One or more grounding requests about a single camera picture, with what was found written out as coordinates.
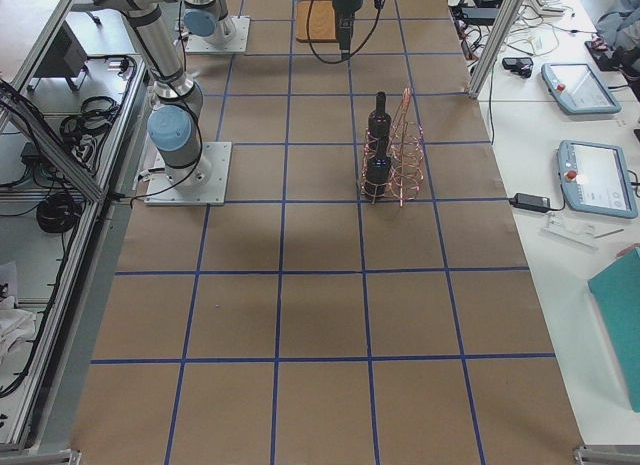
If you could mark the black wine bottle near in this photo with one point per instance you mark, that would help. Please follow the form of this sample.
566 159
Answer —
378 165

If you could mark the black power adapter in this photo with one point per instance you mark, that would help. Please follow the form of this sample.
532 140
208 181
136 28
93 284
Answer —
530 202

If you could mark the wooden tray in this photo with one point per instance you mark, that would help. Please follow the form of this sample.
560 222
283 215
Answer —
315 22

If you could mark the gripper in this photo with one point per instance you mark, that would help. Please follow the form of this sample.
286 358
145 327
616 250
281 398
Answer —
344 0

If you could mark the copper wire bottle basket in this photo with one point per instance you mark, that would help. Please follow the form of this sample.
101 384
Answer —
407 157

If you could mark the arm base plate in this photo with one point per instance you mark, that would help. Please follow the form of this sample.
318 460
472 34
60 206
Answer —
204 184
210 36

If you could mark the black wine bottle far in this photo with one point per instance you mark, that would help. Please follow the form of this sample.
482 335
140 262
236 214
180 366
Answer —
379 121

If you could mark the teach pendant near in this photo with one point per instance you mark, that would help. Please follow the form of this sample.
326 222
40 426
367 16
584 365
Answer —
594 179

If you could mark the teach pendant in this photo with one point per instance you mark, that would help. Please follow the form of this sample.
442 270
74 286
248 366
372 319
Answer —
579 89
594 179

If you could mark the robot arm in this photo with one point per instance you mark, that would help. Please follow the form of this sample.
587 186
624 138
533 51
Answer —
173 124

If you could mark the teach pendant far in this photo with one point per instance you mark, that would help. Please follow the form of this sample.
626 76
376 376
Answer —
579 89

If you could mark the teal box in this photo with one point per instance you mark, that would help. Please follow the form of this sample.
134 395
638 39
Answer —
616 290

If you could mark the black wine bottle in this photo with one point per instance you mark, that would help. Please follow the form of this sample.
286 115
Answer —
379 121
378 165

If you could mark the aluminium frame post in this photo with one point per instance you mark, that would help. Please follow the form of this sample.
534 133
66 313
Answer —
502 24

